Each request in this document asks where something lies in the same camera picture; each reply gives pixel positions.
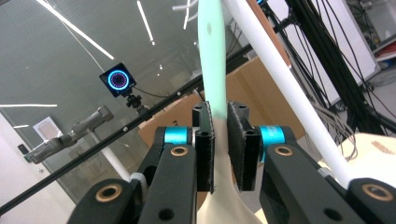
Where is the black cable bundle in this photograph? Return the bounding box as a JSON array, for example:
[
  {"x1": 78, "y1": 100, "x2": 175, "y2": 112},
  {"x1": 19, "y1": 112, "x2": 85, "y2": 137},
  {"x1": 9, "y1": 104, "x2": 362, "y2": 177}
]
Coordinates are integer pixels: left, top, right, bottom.
[{"x1": 292, "y1": 0, "x2": 396, "y2": 162}]

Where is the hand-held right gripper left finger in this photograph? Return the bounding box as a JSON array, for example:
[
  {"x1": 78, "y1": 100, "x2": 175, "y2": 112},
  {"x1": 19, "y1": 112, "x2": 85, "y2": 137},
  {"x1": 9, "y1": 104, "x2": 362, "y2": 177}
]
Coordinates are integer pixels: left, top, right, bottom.
[{"x1": 155, "y1": 101, "x2": 216, "y2": 194}]

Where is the ceiling light strip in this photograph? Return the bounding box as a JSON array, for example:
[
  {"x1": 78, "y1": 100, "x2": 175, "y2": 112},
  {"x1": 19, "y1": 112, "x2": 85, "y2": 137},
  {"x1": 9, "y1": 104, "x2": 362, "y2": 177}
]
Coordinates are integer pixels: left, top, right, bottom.
[
  {"x1": 135, "y1": 0, "x2": 156, "y2": 47},
  {"x1": 0, "y1": 104, "x2": 59, "y2": 108},
  {"x1": 35, "y1": 0, "x2": 115, "y2": 61}
]

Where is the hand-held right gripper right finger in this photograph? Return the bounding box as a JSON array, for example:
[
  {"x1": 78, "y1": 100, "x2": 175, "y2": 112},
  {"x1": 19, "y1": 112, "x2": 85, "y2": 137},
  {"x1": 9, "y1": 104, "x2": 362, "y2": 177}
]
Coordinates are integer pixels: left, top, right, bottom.
[{"x1": 226, "y1": 101, "x2": 296, "y2": 192}]

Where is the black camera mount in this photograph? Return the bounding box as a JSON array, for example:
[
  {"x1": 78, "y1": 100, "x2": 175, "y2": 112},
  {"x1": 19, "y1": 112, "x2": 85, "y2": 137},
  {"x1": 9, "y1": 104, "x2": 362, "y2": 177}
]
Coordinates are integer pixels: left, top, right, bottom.
[{"x1": 125, "y1": 92, "x2": 149, "y2": 116}]

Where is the cream turner with mint handle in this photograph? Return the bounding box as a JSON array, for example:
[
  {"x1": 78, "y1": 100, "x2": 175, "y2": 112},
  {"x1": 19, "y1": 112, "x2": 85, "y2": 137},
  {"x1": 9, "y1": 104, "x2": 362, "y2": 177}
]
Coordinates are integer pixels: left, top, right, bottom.
[{"x1": 195, "y1": 0, "x2": 263, "y2": 224}]

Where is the white post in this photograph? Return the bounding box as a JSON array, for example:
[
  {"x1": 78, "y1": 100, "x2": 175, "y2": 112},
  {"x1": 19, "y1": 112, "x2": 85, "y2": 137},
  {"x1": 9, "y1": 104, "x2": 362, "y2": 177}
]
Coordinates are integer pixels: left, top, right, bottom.
[{"x1": 89, "y1": 130, "x2": 133, "y2": 182}]

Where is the brown cardboard box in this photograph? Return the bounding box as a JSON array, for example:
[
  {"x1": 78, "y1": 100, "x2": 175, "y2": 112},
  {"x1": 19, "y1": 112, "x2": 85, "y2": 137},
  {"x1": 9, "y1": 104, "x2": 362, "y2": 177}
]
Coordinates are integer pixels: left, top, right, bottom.
[{"x1": 137, "y1": 55, "x2": 307, "y2": 148}]

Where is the white board panel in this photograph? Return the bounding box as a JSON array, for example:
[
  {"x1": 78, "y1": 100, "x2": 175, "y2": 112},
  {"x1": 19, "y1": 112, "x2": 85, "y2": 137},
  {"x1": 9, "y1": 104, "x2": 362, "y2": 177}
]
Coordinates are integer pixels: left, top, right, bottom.
[{"x1": 279, "y1": 0, "x2": 381, "y2": 106}]

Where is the white utensil rack stand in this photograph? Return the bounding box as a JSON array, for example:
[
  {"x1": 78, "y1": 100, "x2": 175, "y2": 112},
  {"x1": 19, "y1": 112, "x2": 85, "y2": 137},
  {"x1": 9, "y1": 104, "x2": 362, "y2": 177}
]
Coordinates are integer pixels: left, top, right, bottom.
[{"x1": 172, "y1": 0, "x2": 356, "y2": 189}]

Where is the thin black crossbar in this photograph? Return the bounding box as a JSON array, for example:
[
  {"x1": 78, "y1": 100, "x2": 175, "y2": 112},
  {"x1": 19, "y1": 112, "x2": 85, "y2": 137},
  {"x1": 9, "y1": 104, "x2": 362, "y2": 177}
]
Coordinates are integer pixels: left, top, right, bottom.
[{"x1": 0, "y1": 43, "x2": 254, "y2": 217}]

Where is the black camera with blue ring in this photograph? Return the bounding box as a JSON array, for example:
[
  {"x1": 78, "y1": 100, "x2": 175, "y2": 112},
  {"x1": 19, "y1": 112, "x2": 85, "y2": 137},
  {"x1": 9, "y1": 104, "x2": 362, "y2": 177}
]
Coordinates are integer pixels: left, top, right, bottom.
[{"x1": 99, "y1": 62, "x2": 137, "y2": 98}]

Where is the brown tape piece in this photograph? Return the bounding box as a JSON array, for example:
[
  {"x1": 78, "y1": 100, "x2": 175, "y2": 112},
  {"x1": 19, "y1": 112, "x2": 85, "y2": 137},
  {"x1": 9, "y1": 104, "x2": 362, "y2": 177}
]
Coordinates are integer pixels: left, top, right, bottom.
[{"x1": 371, "y1": 140, "x2": 396, "y2": 156}]

